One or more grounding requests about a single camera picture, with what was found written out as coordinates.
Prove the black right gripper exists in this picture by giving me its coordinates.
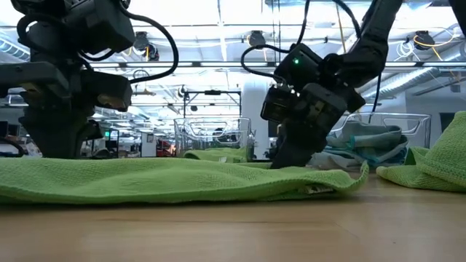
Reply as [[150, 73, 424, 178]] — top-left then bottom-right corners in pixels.
[[261, 45, 365, 169]]

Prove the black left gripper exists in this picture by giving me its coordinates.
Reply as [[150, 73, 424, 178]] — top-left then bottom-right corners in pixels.
[[0, 0, 135, 159]]

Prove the green microfiber towel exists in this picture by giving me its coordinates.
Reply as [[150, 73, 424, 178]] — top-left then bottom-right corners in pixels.
[[0, 156, 370, 205], [183, 147, 252, 164], [376, 111, 466, 194]]

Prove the white printed care label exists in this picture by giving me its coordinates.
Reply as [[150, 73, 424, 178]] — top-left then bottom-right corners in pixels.
[[304, 184, 335, 195]]

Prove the white building column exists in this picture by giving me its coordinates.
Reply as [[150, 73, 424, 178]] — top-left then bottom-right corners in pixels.
[[242, 78, 270, 160]]

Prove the clear plastic bin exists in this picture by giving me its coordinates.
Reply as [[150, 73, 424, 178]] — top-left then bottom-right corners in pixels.
[[173, 116, 256, 164], [320, 112, 433, 171]]

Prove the black metal gantry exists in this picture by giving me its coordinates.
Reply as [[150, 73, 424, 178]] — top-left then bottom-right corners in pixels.
[[183, 90, 242, 118]]

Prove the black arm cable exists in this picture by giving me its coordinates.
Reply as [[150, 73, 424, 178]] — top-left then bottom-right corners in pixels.
[[0, 137, 25, 158]]

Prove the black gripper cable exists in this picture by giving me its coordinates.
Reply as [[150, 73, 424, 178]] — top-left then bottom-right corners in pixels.
[[116, 0, 180, 84], [367, 71, 383, 124]]

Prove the ceiling rail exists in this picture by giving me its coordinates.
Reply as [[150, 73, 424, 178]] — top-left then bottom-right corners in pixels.
[[89, 60, 466, 70]]

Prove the silver ceiling duct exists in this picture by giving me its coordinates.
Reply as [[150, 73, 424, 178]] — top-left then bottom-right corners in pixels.
[[362, 50, 466, 103]]

